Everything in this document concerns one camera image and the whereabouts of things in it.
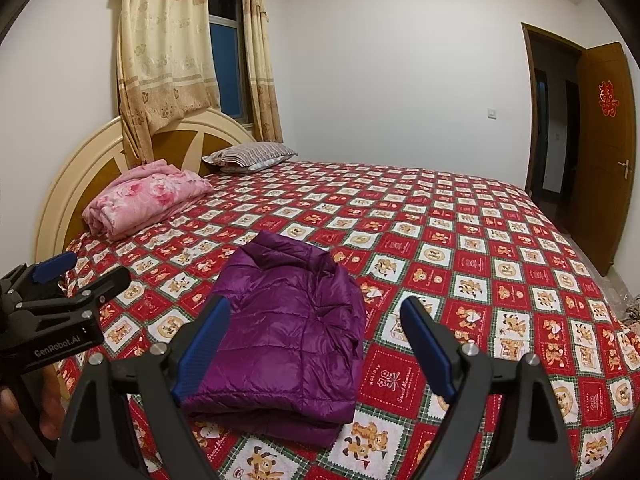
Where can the striped pillow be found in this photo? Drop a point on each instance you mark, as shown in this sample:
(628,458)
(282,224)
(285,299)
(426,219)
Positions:
(250,155)

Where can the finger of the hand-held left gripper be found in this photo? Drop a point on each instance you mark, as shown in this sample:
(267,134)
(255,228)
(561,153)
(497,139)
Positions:
(100,282)
(52,266)

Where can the window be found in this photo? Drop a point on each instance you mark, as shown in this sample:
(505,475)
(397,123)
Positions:
(227,60)

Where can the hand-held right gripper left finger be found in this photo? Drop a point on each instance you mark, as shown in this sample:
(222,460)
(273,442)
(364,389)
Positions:
(202,350)

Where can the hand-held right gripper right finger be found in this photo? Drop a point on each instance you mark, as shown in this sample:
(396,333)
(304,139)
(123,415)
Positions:
(430,350)

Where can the person's left hand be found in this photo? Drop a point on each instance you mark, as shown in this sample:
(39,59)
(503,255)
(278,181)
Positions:
(52,400)

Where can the brown wooden door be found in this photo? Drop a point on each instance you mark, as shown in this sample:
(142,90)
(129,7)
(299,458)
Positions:
(600,185)

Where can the pile of clothes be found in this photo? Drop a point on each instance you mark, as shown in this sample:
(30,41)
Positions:
(632,310)

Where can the narrow beige floral curtain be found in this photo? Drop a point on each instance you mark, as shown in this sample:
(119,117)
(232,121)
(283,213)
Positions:
(260,60)

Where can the pink floral folded blanket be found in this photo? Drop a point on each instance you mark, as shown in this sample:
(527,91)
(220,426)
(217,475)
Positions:
(145,195)

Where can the cream and wood headboard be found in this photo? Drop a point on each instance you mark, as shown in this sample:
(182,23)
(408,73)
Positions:
(65,185)

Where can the purple puffer jacket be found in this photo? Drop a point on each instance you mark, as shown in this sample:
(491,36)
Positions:
(290,320)

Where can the dark wooden door frame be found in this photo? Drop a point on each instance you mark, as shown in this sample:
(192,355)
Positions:
(527,110)

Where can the red checkered bear bedspread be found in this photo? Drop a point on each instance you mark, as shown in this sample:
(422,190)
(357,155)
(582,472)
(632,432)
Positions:
(450,220)

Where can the red paper door decoration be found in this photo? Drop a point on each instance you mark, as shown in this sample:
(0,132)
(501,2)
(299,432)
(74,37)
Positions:
(605,99)

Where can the wide beige floral curtain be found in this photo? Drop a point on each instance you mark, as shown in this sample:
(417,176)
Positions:
(160,60)

